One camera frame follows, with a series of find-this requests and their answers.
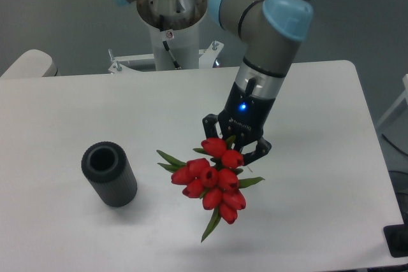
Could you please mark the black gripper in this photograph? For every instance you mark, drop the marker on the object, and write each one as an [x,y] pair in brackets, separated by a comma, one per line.
[243,116]

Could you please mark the red tulip bouquet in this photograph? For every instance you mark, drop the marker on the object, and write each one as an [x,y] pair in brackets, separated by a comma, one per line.
[213,179]

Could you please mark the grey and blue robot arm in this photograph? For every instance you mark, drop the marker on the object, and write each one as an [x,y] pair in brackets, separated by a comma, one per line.
[273,31]

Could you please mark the dark grey ribbed vase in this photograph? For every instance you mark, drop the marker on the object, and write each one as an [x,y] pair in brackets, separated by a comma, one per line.
[106,167]

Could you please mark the black device at table corner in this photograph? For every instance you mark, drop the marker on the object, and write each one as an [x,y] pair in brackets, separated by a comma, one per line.
[396,238]

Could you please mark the white chair backrest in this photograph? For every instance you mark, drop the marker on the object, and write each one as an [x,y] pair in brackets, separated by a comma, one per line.
[31,64]

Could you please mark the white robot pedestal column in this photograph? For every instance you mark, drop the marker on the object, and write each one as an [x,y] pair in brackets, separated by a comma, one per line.
[174,31]

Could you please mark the white furniture frame at right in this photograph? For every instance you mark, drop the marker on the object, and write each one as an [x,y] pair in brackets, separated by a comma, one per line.
[394,111]

